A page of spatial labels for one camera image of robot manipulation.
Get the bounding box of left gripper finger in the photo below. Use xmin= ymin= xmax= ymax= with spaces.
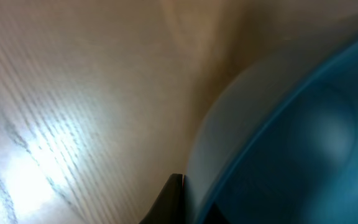
xmin=139 ymin=174 xmax=185 ymax=224

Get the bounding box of dark blue bowl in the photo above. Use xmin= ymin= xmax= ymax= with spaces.
xmin=185 ymin=26 xmax=358 ymax=223

